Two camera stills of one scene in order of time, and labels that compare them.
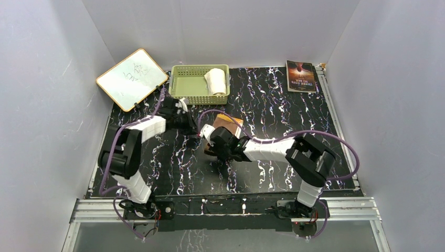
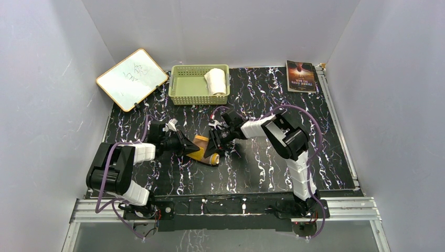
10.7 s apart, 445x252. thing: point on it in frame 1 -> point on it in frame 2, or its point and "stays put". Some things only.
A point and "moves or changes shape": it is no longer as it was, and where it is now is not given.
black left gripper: x=191 y=128 -> x=184 y=145
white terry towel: x=216 y=80 stays put
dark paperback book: x=301 y=76 stays put
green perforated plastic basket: x=189 y=82 stays put
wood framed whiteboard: x=131 y=79 stays put
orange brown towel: x=234 y=125 moves or changes shape
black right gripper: x=213 y=148 -> x=215 y=144
